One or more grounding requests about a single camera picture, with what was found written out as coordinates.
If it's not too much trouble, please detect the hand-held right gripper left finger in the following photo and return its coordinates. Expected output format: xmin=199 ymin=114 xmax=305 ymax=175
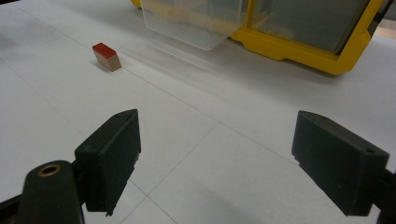
xmin=74 ymin=108 xmax=142 ymax=217

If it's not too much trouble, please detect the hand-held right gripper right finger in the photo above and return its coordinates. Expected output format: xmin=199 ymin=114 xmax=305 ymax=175
xmin=291 ymin=110 xmax=390 ymax=217

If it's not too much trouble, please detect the red-topped wooden block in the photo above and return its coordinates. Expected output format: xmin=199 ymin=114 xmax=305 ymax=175
xmin=92 ymin=42 xmax=122 ymax=73

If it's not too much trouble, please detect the yellow drawer cabinet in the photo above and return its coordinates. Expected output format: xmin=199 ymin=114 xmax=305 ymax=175
xmin=130 ymin=0 xmax=387 ymax=76

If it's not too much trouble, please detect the clear plastic drawer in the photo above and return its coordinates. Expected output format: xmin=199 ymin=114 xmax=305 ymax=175
xmin=250 ymin=0 xmax=372 ymax=54
xmin=139 ymin=0 xmax=250 ymax=51

